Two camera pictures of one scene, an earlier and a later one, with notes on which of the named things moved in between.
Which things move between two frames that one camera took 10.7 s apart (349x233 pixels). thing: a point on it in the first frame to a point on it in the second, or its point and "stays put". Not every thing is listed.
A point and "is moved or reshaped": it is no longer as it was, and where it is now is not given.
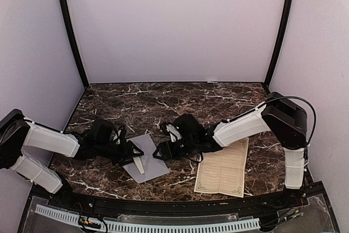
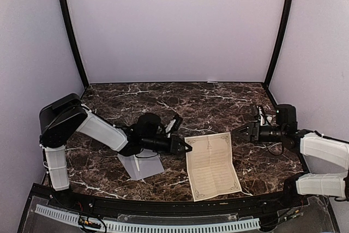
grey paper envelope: x=153 y=167 is moved or reshaped
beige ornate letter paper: x=224 y=170 is moved or reshaped
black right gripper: x=166 y=147 to x=253 y=131
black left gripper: x=126 y=153 to x=174 y=146
